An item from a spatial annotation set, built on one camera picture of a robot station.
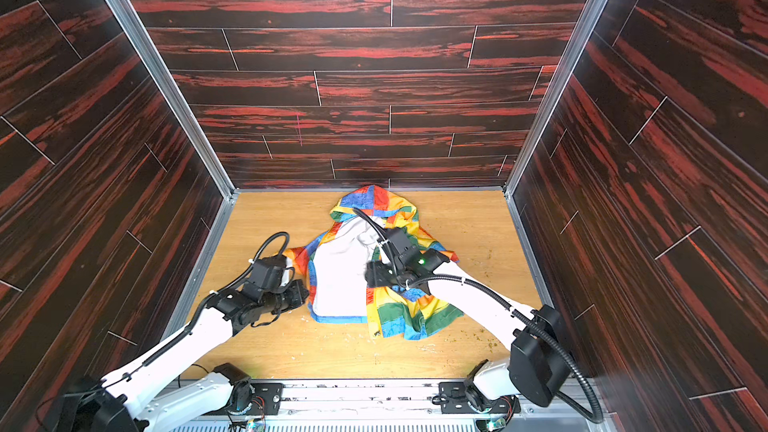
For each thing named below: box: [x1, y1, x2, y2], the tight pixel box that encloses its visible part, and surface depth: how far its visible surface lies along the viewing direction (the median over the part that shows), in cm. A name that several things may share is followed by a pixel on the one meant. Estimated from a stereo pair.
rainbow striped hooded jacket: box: [284, 185, 464, 340], surface depth 94 cm
